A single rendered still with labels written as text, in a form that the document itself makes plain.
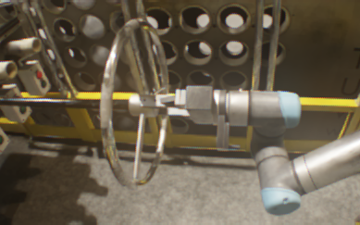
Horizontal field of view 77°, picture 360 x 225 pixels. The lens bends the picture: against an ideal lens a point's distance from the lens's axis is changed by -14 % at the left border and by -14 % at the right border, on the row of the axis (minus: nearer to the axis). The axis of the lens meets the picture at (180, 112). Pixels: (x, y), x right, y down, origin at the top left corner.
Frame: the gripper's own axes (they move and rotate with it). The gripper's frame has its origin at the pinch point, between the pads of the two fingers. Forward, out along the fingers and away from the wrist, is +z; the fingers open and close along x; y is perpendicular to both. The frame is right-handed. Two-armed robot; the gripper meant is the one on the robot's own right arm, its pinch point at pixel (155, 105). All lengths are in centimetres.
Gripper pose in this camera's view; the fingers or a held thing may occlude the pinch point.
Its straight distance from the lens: 59.2
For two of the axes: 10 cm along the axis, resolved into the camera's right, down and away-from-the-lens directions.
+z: -9.8, -0.4, 2.1
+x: -1.9, -2.6, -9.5
